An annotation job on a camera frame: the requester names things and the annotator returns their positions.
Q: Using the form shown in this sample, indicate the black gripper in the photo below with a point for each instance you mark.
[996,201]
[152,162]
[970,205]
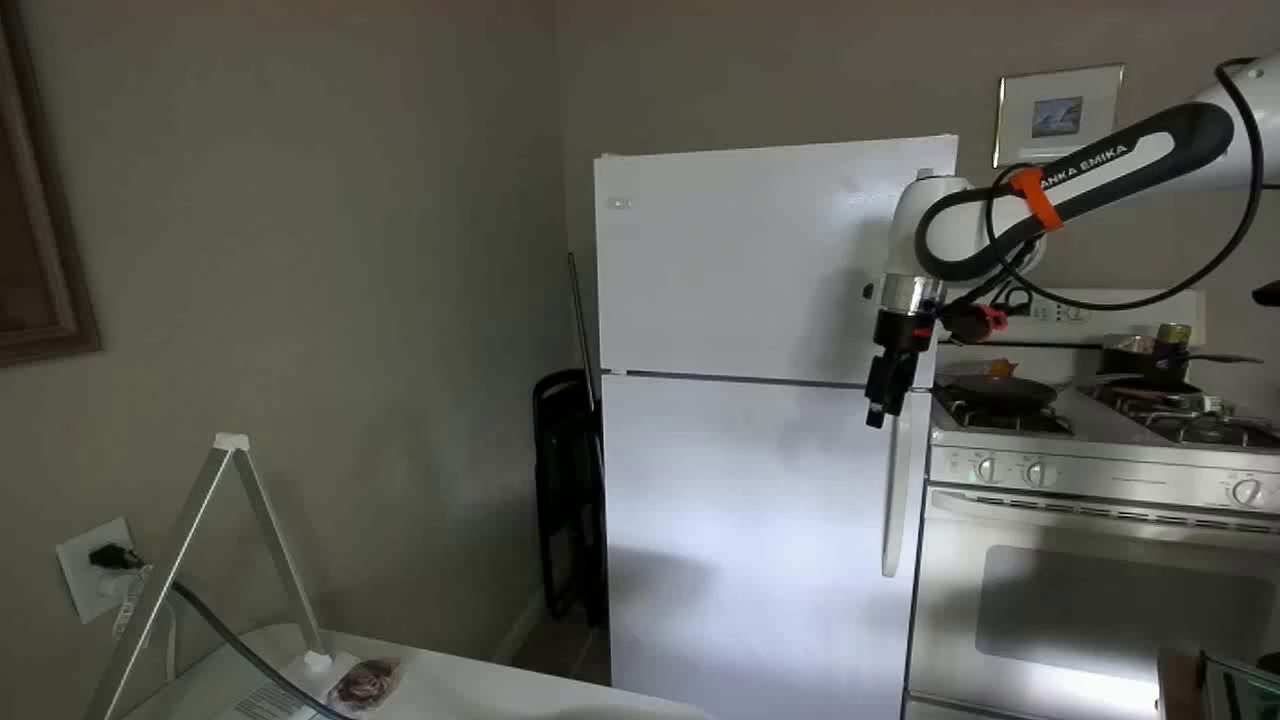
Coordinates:
[906,341]

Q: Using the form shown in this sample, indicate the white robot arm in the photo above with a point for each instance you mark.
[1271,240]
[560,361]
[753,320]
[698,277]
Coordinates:
[1133,153]

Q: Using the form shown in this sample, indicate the black frying pan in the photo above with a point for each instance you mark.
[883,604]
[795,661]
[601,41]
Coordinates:
[996,394]

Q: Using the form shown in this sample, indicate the silver stove knob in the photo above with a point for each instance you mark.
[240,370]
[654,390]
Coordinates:
[1039,470]
[1247,488]
[985,464]

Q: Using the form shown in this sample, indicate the stainless steel stove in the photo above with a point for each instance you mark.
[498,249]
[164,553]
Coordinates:
[1064,443]

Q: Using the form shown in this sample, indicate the stainless oven door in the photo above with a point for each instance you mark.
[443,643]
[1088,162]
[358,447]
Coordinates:
[1093,601]

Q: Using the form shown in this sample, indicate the white table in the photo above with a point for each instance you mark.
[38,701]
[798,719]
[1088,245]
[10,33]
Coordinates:
[505,695]

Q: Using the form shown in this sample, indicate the dark red sticker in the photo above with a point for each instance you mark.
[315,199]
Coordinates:
[367,681]

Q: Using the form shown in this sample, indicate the white triangular stand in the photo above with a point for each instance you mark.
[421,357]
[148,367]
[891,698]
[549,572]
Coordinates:
[229,450]

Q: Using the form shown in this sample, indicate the black power plug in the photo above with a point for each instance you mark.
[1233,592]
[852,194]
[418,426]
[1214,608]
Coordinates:
[114,556]

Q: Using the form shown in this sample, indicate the white framed wall picture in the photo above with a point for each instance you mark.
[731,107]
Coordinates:
[1062,114]

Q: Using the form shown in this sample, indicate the white wall outlet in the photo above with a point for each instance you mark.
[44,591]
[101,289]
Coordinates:
[91,582]

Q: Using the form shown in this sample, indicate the brown picture frame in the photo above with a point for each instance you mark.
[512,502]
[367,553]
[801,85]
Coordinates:
[33,214]

